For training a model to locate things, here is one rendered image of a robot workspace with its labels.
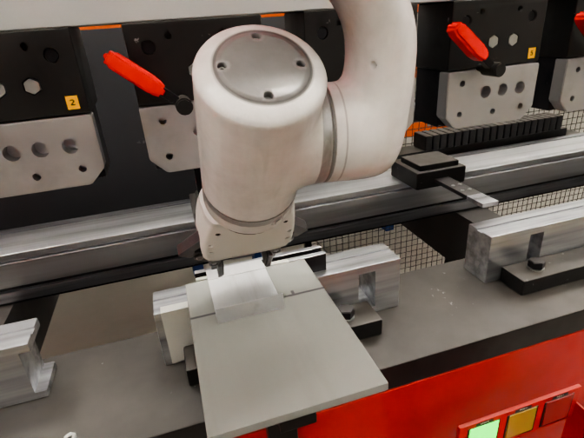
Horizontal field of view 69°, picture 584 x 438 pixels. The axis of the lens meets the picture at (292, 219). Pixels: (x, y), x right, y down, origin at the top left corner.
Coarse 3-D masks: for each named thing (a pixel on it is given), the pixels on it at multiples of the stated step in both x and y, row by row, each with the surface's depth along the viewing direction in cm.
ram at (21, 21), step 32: (0, 0) 41; (32, 0) 41; (64, 0) 42; (96, 0) 43; (128, 0) 44; (160, 0) 45; (192, 0) 45; (224, 0) 46; (256, 0) 47; (288, 0) 48; (320, 0) 49; (416, 0) 53; (448, 0) 54
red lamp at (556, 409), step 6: (564, 396) 59; (570, 396) 60; (552, 402) 59; (558, 402) 59; (564, 402) 60; (570, 402) 60; (546, 408) 59; (552, 408) 60; (558, 408) 60; (564, 408) 60; (546, 414) 60; (552, 414) 60; (558, 414) 61; (564, 414) 61; (546, 420) 60; (552, 420) 61
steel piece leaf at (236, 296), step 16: (256, 272) 62; (224, 288) 59; (240, 288) 59; (256, 288) 59; (272, 288) 58; (224, 304) 56; (240, 304) 52; (256, 304) 53; (272, 304) 54; (224, 320) 52
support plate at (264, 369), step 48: (192, 288) 60; (288, 288) 58; (240, 336) 50; (288, 336) 49; (336, 336) 49; (240, 384) 43; (288, 384) 43; (336, 384) 43; (384, 384) 42; (240, 432) 39
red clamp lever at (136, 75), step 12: (108, 60) 42; (120, 60) 42; (120, 72) 43; (132, 72) 43; (144, 72) 43; (144, 84) 44; (156, 84) 44; (168, 96) 45; (180, 96) 46; (180, 108) 45; (192, 108) 46
